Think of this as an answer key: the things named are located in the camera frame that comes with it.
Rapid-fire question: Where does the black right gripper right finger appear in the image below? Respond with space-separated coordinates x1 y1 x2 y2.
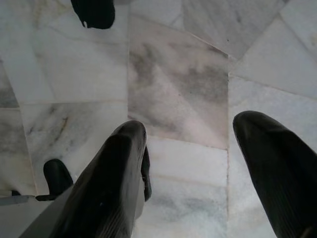
233 111 317 238

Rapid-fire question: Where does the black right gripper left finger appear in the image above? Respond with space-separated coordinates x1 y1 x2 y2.
19 120 148 238

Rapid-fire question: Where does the black rounded object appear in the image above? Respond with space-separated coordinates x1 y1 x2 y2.
70 0 116 30

